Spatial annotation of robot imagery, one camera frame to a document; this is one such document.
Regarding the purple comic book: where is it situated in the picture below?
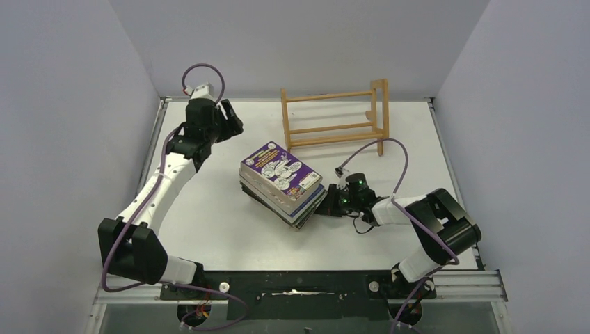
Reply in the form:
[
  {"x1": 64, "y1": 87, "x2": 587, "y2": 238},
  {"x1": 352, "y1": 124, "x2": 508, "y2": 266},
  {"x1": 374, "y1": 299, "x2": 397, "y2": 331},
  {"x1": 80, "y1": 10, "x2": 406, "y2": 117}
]
[{"x1": 240, "y1": 141, "x2": 323, "y2": 205}]

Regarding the wooden book rack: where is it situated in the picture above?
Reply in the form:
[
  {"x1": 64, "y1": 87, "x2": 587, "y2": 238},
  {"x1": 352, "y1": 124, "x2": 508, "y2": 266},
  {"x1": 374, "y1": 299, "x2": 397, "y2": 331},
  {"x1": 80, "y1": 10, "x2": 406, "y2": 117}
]
[{"x1": 280, "y1": 79, "x2": 390, "y2": 151}]

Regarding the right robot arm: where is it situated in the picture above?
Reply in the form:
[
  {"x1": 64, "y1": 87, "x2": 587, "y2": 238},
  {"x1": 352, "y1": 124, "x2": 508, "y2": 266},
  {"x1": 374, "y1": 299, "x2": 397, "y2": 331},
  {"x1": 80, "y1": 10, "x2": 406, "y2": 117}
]
[{"x1": 316, "y1": 173, "x2": 481, "y2": 297}]

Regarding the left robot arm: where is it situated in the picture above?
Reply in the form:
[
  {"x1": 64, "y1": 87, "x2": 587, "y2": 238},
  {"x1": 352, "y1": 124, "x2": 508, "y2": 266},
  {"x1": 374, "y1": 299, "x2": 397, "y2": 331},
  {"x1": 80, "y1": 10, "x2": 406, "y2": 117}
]
[{"x1": 97, "y1": 97, "x2": 244, "y2": 292}]

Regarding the lower stack of books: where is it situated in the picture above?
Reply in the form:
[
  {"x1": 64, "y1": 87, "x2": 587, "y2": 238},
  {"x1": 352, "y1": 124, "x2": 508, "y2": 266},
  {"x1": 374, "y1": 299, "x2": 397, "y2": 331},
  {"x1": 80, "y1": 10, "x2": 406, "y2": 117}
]
[{"x1": 239, "y1": 175, "x2": 328, "y2": 229}]

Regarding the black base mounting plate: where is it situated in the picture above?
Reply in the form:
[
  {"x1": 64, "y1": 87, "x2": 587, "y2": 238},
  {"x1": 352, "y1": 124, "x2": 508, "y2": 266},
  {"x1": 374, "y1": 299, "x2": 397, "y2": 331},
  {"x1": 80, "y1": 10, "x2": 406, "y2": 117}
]
[{"x1": 160, "y1": 269, "x2": 436, "y2": 321}]

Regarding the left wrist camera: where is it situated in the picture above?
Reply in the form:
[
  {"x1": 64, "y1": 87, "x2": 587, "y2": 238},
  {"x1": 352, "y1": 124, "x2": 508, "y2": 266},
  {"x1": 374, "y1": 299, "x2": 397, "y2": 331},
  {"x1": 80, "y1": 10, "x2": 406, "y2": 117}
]
[{"x1": 184, "y1": 82, "x2": 215, "y2": 100}]

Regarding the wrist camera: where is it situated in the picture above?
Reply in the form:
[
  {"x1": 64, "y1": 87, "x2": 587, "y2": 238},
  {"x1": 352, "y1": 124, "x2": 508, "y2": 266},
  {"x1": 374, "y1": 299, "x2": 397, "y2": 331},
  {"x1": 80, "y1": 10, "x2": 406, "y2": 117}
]
[
  {"x1": 184, "y1": 82, "x2": 215, "y2": 100},
  {"x1": 335, "y1": 166, "x2": 350, "y2": 189}
]

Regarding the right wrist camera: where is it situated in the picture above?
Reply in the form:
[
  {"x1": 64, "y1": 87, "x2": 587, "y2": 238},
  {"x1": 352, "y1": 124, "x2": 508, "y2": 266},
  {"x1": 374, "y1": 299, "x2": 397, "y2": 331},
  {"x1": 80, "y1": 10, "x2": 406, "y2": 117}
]
[{"x1": 335, "y1": 166, "x2": 350, "y2": 189}]

